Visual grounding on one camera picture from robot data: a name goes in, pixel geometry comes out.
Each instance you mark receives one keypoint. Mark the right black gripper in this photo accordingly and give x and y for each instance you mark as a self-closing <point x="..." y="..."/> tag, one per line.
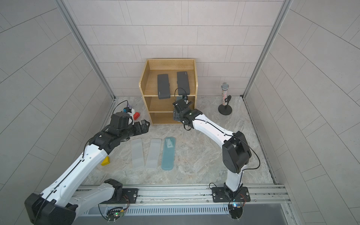
<point x="177" y="114"/>

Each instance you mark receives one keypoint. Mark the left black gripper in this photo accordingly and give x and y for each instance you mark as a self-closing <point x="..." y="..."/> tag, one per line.
<point x="140" y="131"/>

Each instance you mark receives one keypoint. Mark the black pencil case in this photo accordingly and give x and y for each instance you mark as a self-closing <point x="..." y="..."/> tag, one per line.
<point x="163" y="86"/>
<point x="183" y="83"/>

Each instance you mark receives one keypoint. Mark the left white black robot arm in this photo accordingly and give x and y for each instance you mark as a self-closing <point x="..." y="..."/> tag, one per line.
<point x="56" y="204"/>

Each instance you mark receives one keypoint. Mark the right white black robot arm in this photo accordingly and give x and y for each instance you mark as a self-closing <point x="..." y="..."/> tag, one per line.
<point x="235" y="151"/>

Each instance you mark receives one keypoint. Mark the wooden three-tier shelf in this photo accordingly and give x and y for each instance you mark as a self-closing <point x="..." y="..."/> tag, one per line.
<point x="161" y="110"/>

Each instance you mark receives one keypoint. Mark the left frosted white pencil case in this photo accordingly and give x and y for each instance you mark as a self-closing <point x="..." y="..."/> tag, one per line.
<point x="137" y="154"/>

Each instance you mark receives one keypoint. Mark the frosted white pencil case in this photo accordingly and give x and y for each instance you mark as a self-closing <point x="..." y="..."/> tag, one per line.
<point x="153" y="154"/>
<point x="137" y="154"/>

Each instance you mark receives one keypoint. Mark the right frosted white pencil case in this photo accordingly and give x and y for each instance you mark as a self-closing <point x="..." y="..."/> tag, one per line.
<point x="153" y="154"/>

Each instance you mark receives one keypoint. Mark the left teal pencil case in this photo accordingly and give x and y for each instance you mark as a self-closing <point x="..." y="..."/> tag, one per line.
<point x="168" y="156"/>

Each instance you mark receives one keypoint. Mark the red block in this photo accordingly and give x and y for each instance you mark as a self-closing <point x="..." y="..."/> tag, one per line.
<point x="136" y="115"/>

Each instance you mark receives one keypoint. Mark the candy tube on black stand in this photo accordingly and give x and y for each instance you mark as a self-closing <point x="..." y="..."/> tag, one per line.
<point x="224" y="108"/>

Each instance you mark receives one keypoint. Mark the yellow block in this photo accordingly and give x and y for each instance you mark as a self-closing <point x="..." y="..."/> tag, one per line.
<point x="106" y="161"/>

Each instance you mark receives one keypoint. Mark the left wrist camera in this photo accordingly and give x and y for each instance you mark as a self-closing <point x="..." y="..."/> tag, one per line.
<point x="123" y="119"/>

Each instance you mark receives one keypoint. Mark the left circuit board with wires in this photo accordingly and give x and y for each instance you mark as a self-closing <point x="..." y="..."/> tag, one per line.
<point x="114" y="214"/>

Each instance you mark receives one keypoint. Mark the circuit board with wires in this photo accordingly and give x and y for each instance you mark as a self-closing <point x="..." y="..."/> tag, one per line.
<point x="235" y="211"/>
<point x="114" y="214"/>

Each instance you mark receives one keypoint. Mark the right circuit board with wires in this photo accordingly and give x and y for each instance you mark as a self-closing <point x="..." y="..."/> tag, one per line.
<point x="235" y="211"/>

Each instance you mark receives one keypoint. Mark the aluminium mounting rail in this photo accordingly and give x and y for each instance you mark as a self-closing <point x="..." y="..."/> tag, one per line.
<point x="156" y="195"/>

